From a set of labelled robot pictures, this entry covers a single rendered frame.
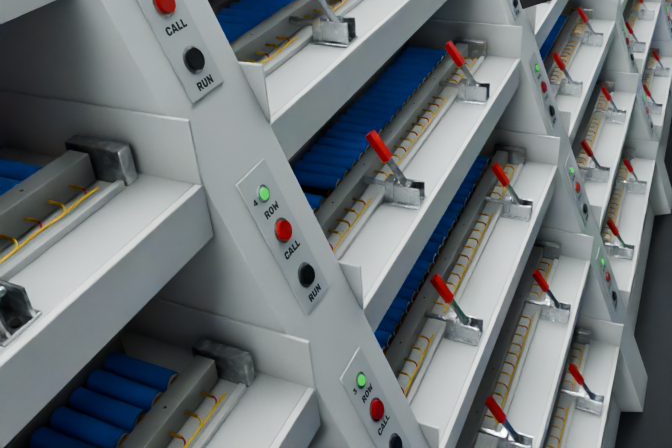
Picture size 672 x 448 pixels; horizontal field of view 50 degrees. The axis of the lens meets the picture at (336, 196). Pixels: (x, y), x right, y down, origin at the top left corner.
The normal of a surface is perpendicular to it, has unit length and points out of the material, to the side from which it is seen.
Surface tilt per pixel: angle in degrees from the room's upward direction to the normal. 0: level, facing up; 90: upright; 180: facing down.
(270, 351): 90
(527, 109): 90
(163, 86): 90
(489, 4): 90
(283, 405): 22
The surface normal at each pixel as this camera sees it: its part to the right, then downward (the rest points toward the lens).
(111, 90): -0.43, 0.51
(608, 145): -0.07, -0.84
